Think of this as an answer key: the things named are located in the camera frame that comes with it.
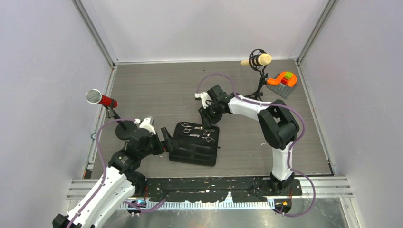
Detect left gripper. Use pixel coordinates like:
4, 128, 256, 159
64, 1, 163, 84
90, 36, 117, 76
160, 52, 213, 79
139, 127, 178, 159

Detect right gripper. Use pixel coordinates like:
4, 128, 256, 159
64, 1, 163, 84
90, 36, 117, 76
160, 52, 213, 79
199, 102, 223, 129

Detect silver scissors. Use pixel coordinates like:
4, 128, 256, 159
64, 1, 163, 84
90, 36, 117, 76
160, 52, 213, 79
180, 123, 203, 133
189, 131, 215, 142

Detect black zip tool case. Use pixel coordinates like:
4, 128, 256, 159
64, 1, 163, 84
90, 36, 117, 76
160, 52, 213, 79
169, 122, 220, 167

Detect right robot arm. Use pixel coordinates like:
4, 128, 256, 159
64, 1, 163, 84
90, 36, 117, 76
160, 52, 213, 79
194, 85, 299, 195

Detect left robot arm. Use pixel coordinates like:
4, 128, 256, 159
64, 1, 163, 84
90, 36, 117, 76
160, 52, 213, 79
52, 127, 173, 228

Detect beige microphone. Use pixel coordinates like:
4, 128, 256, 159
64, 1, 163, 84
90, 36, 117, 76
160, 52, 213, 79
240, 53, 272, 67

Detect grey lego baseplate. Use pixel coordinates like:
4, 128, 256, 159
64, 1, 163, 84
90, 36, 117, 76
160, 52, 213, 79
266, 84, 297, 99

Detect red lego brick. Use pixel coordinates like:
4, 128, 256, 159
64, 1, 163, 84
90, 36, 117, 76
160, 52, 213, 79
281, 77, 288, 85

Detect green lego brick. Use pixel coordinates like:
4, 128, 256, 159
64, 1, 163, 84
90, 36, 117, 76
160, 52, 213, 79
284, 72, 294, 80

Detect orange curved toy piece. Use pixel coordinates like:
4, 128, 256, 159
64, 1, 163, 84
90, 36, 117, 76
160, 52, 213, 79
267, 71, 297, 87

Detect red silver microphone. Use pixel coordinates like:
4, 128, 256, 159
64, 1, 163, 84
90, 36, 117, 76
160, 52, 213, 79
86, 89, 118, 108

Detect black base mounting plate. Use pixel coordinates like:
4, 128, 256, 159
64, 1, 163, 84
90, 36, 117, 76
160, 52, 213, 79
132, 176, 302, 203

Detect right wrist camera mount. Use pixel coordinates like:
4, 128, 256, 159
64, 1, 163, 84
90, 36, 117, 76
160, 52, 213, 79
194, 92, 213, 109

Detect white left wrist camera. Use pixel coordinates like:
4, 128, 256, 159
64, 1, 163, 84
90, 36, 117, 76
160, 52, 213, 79
133, 116, 156, 135

